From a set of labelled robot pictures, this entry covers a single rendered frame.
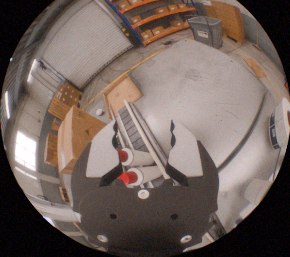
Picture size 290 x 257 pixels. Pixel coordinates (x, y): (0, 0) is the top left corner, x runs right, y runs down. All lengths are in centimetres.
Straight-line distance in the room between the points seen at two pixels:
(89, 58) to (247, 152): 433
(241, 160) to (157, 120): 46
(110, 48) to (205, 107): 382
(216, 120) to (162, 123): 26
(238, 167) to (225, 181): 7
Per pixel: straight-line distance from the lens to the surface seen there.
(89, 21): 401
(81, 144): 44
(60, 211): 43
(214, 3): 342
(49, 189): 547
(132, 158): 27
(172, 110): 50
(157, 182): 42
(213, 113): 48
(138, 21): 340
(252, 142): 48
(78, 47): 413
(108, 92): 89
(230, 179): 43
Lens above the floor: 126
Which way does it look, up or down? 52 degrees down
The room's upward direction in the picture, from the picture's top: 47 degrees counter-clockwise
